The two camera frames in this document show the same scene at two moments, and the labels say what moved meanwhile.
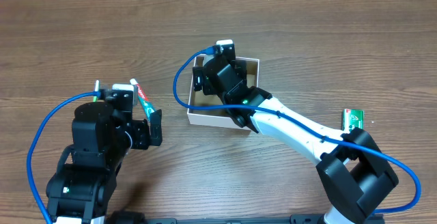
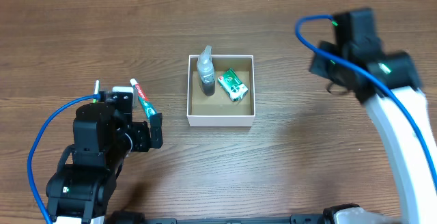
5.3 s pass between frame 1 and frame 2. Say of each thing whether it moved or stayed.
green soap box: moved
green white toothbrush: stayed
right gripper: moved
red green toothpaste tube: stayed
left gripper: moved
